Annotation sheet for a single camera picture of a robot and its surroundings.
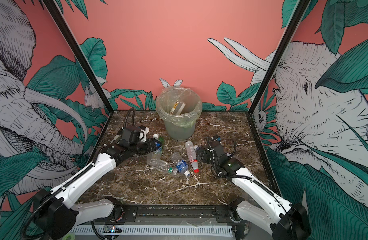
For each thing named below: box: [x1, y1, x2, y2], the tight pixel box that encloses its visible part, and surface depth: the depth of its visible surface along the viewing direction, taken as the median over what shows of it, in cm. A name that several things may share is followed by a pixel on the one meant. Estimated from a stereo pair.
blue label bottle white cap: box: [170, 151, 191, 177], surface depth 88 cm
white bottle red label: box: [185, 141, 200, 174], surface depth 92 cm
